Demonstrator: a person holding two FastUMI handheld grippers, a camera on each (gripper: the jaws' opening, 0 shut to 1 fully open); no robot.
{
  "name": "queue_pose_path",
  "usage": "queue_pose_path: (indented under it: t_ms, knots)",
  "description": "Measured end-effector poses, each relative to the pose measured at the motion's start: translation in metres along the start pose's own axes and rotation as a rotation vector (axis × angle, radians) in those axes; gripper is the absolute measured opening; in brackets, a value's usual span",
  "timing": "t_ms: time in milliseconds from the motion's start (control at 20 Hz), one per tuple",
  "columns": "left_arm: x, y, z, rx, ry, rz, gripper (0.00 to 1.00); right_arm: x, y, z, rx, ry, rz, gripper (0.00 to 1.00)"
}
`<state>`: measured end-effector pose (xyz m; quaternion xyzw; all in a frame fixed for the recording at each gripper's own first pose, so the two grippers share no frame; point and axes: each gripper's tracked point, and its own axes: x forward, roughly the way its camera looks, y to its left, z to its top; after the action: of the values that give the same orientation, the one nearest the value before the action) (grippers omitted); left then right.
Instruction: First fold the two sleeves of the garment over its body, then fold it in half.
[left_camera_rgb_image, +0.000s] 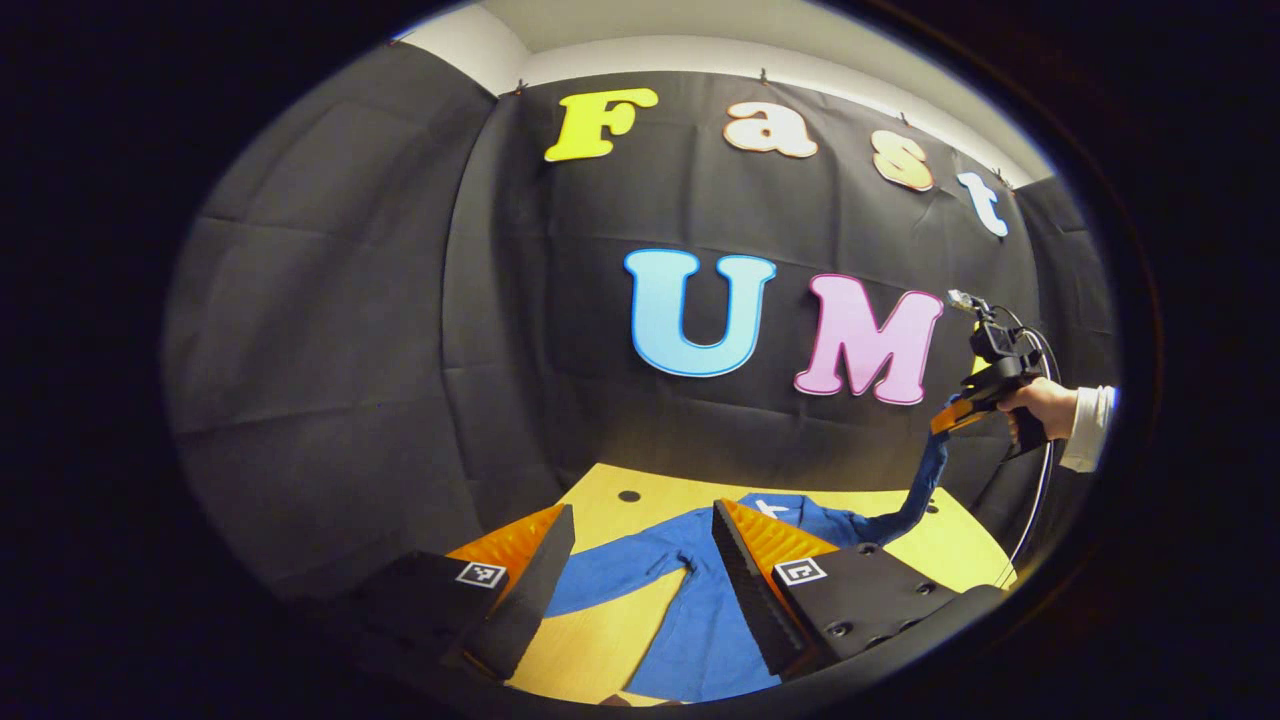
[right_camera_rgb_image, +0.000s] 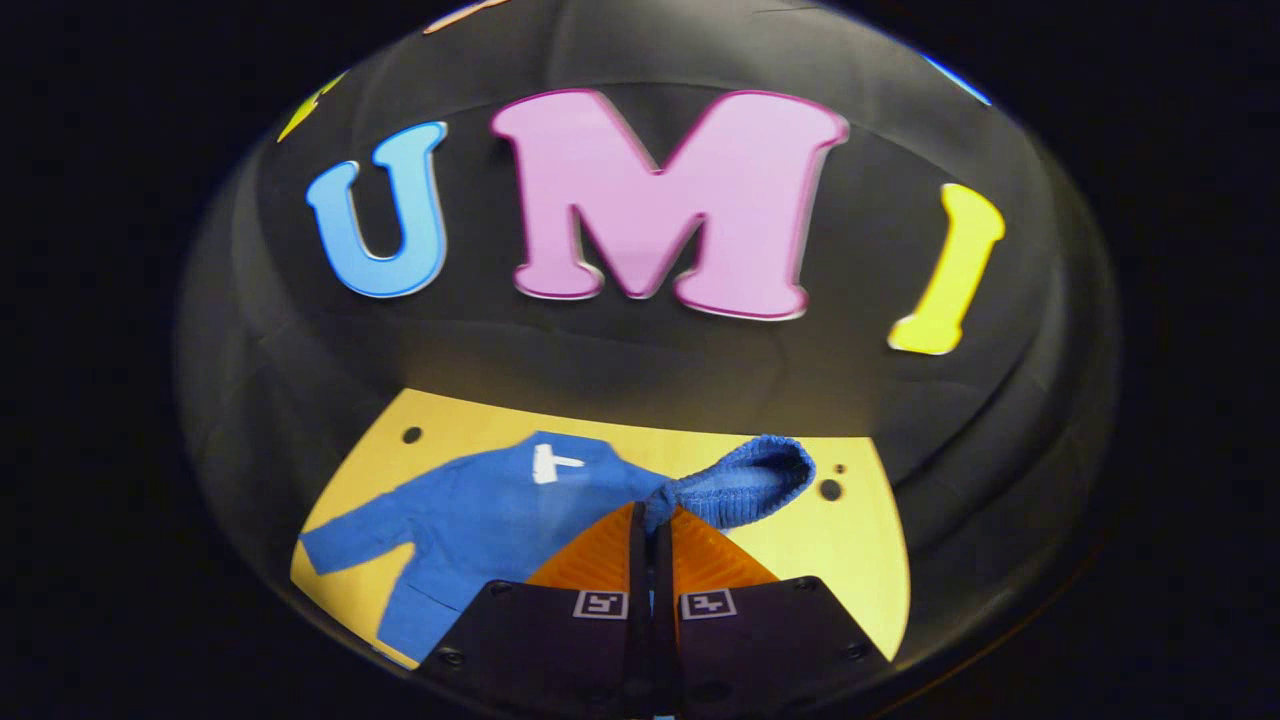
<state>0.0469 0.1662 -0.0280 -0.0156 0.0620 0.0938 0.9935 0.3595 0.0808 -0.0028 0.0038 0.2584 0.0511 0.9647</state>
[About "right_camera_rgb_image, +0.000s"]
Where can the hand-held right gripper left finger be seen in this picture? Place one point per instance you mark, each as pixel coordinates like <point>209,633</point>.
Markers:
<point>638,600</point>

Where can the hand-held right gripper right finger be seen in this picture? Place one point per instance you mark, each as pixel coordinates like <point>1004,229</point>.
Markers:
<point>664,600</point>

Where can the blue knit cardigan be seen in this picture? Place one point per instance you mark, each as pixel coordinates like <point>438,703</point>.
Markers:
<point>480,520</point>

